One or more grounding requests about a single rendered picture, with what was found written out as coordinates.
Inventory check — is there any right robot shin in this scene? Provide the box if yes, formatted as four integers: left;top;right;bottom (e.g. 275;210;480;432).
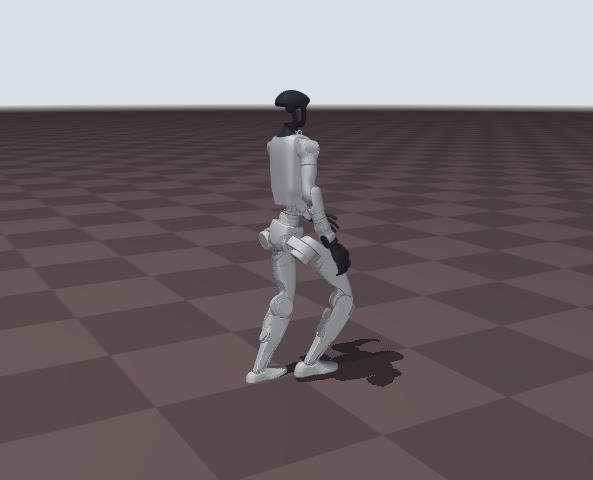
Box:
304;294;355;366

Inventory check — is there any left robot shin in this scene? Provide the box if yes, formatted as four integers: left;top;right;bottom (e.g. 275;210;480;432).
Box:
253;301;294;374

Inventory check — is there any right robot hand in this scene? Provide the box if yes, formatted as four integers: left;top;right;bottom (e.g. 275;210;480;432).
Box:
320;236;351;276

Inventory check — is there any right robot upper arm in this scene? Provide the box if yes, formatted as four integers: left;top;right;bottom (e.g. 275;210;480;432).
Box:
296;138;320;203

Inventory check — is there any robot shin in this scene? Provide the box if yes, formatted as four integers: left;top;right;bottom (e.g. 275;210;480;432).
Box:
253;301;294;374
304;294;355;366

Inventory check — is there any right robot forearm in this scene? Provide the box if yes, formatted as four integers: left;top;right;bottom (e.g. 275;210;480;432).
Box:
307;186;335;243

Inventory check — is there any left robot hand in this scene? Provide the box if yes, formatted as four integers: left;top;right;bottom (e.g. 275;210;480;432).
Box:
306;213;339;233

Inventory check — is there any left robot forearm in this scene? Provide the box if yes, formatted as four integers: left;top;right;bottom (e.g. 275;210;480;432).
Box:
292;204;312;220

